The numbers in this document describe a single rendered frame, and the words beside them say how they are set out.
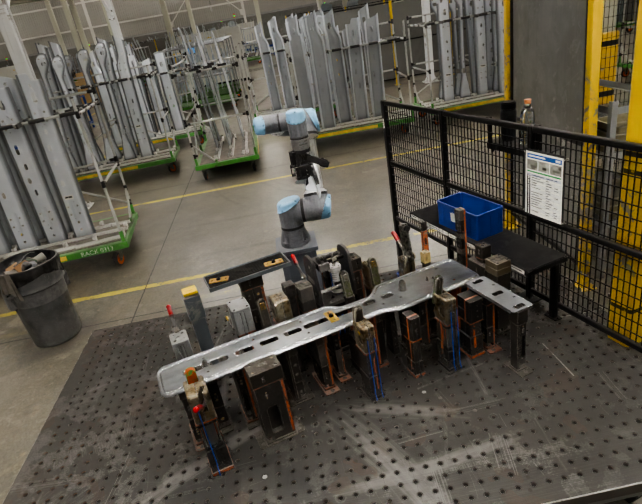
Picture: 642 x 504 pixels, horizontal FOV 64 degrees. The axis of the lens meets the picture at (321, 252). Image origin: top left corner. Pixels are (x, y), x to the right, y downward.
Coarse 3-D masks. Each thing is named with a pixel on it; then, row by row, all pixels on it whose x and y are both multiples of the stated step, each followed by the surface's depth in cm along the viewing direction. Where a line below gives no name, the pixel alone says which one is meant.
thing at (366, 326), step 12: (360, 324) 193; (372, 324) 192; (360, 336) 194; (372, 336) 193; (360, 348) 199; (372, 348) 195; (360, 360) 204; (372, 360) 198; (372, 372) 198; (372, 384) 202; (372, 396) 204; (384, 396) 205
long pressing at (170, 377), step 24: (432, 264) 234; (456, 264) 231; (384, 288) 223; (408, 288) 219; (432, 288) 216; (456, 288) 215; (312, 312) 214; (336, 312) 212; (384, 312) 207; (264, 336) 204; (288, 336) 202; (312, 336) 199; (192, 360) 198; (240, 360) 193; (168, 384) 187
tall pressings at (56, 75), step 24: (48, 48) 838; (96, 48) 825; (120, 48) 829; (48, 72) 823; (120, 72) 840; (48, 96) 821; (72, 96) 840; (120, 96) 878; (72, 120) 881; (120, 120) 868; (144, 120) 877; (72, 144) 866; (96, 144) 900; (144, 144) 883
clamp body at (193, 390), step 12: (192, 384) 175; (204, 384) 174; (192, 396) 169; (204, 396) 170; (192, 408) 170; (204, 408) 174; (204, 420) 173; (216, 420) 176; (204, 432) 181; (216, 432) 180; (204, 444) 181; (216, 444) 180; (216, 456) 186; (228, 456) 183; (216, 468) 183; (228, 468) 184
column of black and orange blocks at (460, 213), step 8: (456, 208) 238; (456, 216) 239; (464, 216) 237; (456, 224) 241; (464, 224) 239; (456, 232) 243; (464, 232) 241; (456, 240) 246; (464, 240) 243; (464, 248) 245; (464, 256) 246; (464, 264) 248
